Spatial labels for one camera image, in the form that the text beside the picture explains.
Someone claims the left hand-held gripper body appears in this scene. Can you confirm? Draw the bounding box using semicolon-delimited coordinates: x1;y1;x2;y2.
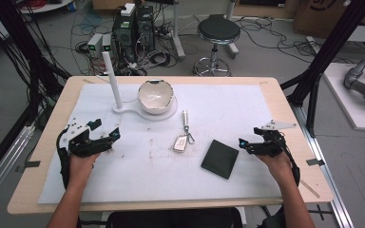
57;117;113;159

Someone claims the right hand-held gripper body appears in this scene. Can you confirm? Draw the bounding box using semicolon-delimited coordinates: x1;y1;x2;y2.
250;119;298;158

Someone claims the black wallet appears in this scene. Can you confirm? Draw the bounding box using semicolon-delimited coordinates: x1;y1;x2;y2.
201;139;240;181

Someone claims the white stand with pole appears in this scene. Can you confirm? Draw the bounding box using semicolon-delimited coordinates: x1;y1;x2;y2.
102;51;179;123

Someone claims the white ceramic bowl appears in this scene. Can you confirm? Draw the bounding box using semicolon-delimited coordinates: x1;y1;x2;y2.
137;79;175;116

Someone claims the silver key with keyring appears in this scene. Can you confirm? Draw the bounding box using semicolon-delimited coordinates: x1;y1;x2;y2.
172;109;196;154

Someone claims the person's right hand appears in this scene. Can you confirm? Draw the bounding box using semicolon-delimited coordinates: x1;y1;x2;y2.
255;151;294;188

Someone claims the person's left hand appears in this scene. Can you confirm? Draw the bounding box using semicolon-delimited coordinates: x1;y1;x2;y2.
67;152;102;191

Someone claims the wooden table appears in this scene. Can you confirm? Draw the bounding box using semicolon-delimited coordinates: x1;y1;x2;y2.
7;75;335;216

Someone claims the grey tape strip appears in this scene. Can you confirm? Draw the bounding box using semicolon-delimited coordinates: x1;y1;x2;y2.
306;158;326;167
14;161;42;174

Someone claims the tan tape strip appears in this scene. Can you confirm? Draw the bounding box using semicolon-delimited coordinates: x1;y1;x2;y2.
298;180;320;200

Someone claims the white table mat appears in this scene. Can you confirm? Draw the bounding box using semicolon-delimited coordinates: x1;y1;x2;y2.
37;83;283;205

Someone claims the small grey power unit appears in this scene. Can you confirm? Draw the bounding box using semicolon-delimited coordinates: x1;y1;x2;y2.
86;32;104;55
102;33;113;53

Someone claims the white floor platform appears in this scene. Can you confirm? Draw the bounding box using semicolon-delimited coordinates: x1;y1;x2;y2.
322;62;365;132

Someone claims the black computer tower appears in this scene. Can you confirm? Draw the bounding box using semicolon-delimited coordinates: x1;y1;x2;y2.
112;10;138;63
136;4;156;53

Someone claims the white power strip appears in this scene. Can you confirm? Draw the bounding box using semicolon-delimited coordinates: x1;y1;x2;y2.
306;35;323;55

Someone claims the black chair seat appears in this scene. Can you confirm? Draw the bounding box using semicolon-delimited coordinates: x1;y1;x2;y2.
106;207;245;228

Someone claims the black round stool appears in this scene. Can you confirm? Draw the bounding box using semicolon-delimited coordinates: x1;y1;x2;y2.
192;13;241;77

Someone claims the white metal table leg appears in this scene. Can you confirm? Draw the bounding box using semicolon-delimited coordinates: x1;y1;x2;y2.
170;0;186;61

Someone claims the white box on tower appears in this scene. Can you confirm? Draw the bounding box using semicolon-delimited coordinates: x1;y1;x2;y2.
120;3;136;17

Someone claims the cardboard box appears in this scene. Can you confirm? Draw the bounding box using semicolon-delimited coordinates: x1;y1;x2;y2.
293;0;365;40

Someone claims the aluminium rail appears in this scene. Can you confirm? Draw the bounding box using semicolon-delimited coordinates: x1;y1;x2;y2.
0;124;36;211
293;104;355;228

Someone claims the black frame strut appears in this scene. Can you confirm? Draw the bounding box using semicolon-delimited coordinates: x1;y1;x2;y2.
279;0;365;139

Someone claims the black frame with cables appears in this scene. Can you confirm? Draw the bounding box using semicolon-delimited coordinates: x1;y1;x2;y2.
0;0;72;188

